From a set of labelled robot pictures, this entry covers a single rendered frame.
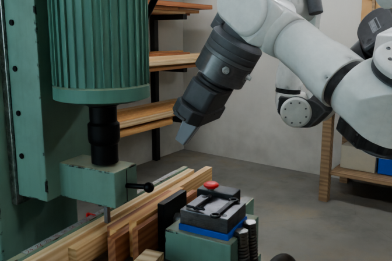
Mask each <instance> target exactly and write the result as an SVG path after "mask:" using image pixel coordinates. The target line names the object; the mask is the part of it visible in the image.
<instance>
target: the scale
mask: <svg viewBox="0 0 392 261"><path fill-rule="evenodd" d="M177 172H178V171H175V170H174V171H172V172H170V173H168V174H167V175H165V176H163V177H161V178H159V179H157V180H155V181H153V182H152V183H153V184H154V185H155V184H156V183H158V182H160V181H162V180H164V179H166V178H167V177H169V176H171V175H173V174H175V173H177ZM142 191H144V189H138V190H137V194H138V193H140V192H142ZM102 213H104V208H103V209H101V210H99V211H97V212H95V213H94V214H95V216H94V215H89V216H88V217H86V218H84V219H82V220H80V221H78V222H77V223H75V224H72V225H71V226H69V227H67V228H65V229H63V230H62V231H60V232H58V233H56V234H54V235H52V236H50V237H48V238H46V239H45V240H43V241H41V242H39V243H37V244H35V245H33V246H31V247H29V248H27V249H26V250H24V251H22V252H21V253H24V254H28V253H30V252H32V251H34V250H36V249H37V248H39V247H41V246H43V245H45V244H47V243H49V242H50V241H52V240H54V239H56V238H58V237H60V236H61V235H63V234H65V233H67V232H68V231H70V230H72V229H74V228H76V227H78V226H80V225H81V224H83V223H85V222H87V221H89V220H91V219H92V218H94V217H96V216H98V215H99V214H102Z"/></svg>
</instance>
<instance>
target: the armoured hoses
mask: <svg viewBox="0 0 392 261"><path fill-rule="evenodd" d="M243 227H244V228H243ZM243 227H242V228H237V229H235V231H234V237H236V238H237V240H238V254H239V255H238V261H259V259H258V249H257V248H258V246H257V245H258V244H257V234H256V233H257V231H256V221H255V220H251V219H248V220H244V221H243Z"/></svg>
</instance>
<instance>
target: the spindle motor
mask: <svg viewBox="0 0 392 261"><path fill-rule="evenodd" d="M47 9H48V28H49V38H50V57H51V76H52V85H53V86H52V96H53V100H55V101H59V102H62V103H67V104H72V105H92V106H97V105H119V104H128V103H133V102H136V101H140V100H143V99H146V98H148V97H150V84H149V25H148V0H47Z"/></svg>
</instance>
